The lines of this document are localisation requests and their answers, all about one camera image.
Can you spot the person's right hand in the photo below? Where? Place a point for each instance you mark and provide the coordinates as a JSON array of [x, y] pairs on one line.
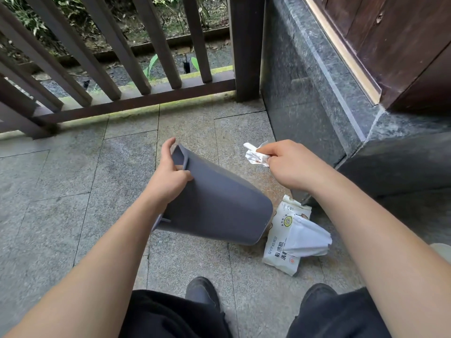
[[292, 165]]

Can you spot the person's left hand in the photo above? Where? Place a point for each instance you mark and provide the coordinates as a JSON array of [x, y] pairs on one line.
[[167, 183]]

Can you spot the person's right fingers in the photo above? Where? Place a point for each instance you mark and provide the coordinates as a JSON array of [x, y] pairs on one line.
[[269, 153]]

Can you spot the person's left thumb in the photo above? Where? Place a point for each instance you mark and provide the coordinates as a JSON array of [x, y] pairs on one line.
[[168, 154]]

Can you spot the grey plastic bin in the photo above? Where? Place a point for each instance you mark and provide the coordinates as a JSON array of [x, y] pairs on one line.
[[215, 204]]

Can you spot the person's left forearm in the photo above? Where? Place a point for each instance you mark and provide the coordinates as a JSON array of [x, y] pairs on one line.
[[84, 267]]

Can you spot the person's right forearm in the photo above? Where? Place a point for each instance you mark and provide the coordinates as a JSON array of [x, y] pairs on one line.
[[387, 249]]

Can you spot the grey stone ledge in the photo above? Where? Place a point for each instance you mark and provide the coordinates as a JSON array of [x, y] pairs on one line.
[[338, 112]]

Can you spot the white tissue pack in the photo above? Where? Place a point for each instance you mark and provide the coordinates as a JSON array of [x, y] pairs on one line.
[[286, 239]]

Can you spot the white tissue sheet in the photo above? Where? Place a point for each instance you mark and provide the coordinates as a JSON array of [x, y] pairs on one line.
[[307, 239]]

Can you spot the dark wooden railing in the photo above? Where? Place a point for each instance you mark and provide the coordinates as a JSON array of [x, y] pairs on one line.
[[116, 56]]

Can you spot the person's black left shoe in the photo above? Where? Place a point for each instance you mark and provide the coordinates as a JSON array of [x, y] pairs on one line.
[[202, 295]]

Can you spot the person's black shoe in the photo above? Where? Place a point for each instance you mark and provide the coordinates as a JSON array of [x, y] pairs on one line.
[[319, 295], [202, 295]]

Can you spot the person's black right shoe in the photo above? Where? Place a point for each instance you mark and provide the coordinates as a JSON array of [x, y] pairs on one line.
[[319, 295]]

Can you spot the dark wooden door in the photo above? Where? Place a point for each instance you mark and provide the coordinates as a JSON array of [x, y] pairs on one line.
[[394, 45]]

